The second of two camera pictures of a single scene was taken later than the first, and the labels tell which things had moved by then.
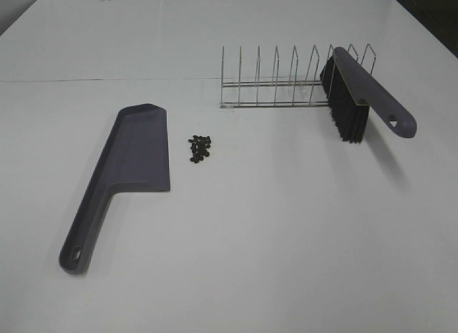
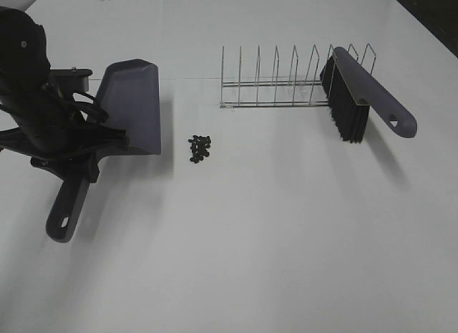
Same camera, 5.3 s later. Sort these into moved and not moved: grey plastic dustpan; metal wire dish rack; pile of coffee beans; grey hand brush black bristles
Moved: grey plastic dustpan
Not moved: metal wire dish rack; pile of coffee beans; grey hand brush black bristles
